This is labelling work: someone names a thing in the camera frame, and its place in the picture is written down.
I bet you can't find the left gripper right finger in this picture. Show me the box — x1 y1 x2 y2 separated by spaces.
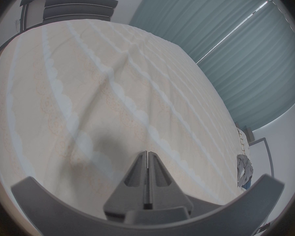
148 151 193 213

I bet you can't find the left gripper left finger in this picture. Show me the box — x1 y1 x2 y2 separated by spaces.
104 151 148 217

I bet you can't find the bed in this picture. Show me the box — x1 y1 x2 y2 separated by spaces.
0 19 276 213

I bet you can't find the grey garment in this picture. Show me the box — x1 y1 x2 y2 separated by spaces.
237 154 253 187

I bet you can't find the white printed pillow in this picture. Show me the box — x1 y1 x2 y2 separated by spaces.
237 127 251 157

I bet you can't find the grey bedside table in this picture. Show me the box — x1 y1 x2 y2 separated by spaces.
243 125 255 142

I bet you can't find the blue-green curtain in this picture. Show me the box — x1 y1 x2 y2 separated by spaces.
129 0 272 64
196 0 295 130

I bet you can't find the black chest of drawers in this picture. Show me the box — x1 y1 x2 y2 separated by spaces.
20 0 118 32

